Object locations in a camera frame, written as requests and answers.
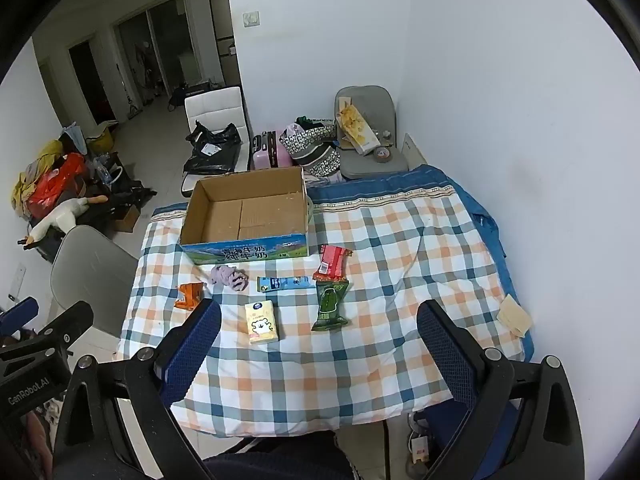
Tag black plastic bag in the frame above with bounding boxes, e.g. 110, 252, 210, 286
182, 120, 242, 176

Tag yellow printed carton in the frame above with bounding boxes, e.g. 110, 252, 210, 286
336, 101, 381, 156

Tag blue seat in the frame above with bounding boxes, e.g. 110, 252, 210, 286
424, 399, 518, 480

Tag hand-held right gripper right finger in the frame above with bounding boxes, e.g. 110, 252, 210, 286
417, 300, 586, 480

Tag white wall socket plate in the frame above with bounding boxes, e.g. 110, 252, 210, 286
402, 132, 428, 166

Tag orange snack packet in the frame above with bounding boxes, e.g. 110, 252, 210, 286
175, 282, 207, 311

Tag person's dark trousers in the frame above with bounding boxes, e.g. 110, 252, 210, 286
202, 430, 361, 480

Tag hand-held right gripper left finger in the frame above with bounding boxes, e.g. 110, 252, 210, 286
52, 300, 223, 480

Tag white padded chair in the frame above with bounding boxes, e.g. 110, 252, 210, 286
181, 86, 251, 198

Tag white goose plush toy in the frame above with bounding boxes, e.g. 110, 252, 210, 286
25, 195, 108, 250

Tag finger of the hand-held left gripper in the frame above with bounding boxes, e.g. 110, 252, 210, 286
35, 301, 95, 357
0, 297, 40, 335

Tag red snack packet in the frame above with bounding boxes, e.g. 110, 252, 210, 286
313, 244, 354, 282

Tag beige paper napkin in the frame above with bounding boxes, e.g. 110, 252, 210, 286
496, 294, 532, 337

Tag pink suitcase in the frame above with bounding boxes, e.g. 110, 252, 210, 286
251, 131, 293, 171

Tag purple plush toy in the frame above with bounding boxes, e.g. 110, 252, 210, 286
209, 265, 249, 293

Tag long blue yellow packet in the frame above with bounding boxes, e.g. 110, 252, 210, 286
257, 276, 311, 293

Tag red plastic bag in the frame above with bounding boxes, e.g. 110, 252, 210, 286
27, 152, 87, 218

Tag yellow bin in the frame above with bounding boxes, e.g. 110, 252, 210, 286
87, 120, 118, 153

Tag grey chair with round back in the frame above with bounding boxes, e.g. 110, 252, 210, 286
50, 225, 141, 361

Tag green snack packet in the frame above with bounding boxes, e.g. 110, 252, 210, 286
311, 280, 350, 332

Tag yellow tissue pack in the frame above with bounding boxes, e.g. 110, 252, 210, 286
245, 300, 281, 345

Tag patterned tote bag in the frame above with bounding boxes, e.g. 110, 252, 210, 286
279, 122, 342, 179

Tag grey chair with square back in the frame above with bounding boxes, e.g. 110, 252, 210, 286
334, 86, 410, 180

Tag yellow cloth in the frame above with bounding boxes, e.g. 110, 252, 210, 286
12, 140, 63, 211

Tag open cardboard box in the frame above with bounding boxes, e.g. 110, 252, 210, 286
180, 166, 308, 265

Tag plaid blanket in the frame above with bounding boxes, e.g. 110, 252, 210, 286
116, 194, 535, 438

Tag white power strip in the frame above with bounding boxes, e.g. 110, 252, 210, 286
410, 432, 431, 466

